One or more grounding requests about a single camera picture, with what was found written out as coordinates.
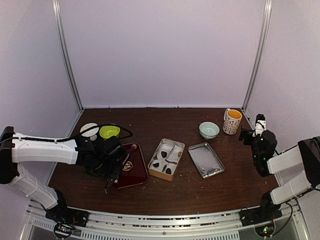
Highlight red lacquer tray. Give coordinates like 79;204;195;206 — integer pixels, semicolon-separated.
112;142;149;189

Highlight patterned mug orange inside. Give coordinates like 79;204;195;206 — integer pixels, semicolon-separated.
222;108;243;135

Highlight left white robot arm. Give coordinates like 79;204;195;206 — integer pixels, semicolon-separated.
0;125;128;222

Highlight tin box with paper cups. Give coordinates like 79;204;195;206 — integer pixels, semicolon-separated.
147;138;185;182

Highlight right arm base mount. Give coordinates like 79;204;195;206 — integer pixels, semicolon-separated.
239;191;282;227

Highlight left aluminium frame post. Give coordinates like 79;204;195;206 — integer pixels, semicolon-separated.
52;0;84;112

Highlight bear printed tin lid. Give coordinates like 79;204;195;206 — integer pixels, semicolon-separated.
187;142;225;179

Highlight pale blue ceramic bowl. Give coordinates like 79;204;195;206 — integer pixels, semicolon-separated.
198;121;220;140

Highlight right circuit board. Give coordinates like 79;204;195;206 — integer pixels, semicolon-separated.
254;225;275;238

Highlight aluminium frame post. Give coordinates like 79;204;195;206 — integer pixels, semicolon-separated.
52;0;84;112
242;0;273;112

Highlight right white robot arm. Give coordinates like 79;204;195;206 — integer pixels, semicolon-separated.
239;123;320;221

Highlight left circuit board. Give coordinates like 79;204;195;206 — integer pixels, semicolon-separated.
53;223;74;239

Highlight right aluminium frame post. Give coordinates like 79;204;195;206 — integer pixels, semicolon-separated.
242;0;273;112

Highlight front aluminium rail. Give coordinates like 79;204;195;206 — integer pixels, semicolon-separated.
23;197;308;240

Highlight lime green bowl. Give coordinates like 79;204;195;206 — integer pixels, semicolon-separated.
99;125;121;140

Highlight circuit board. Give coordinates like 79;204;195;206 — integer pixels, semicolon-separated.
254;225;275;238
53;223;74;239

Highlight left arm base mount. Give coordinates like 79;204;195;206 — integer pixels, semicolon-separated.
45;189;89;227

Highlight white and navy bowl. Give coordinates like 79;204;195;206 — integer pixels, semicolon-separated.
80;122;100;141

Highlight metal tongs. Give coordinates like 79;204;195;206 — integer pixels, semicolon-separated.
104;144;136;194

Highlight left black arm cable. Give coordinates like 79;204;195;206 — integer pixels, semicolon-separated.
0;122;133;146

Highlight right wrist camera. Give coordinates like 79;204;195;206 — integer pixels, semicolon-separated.
253;113;267;137

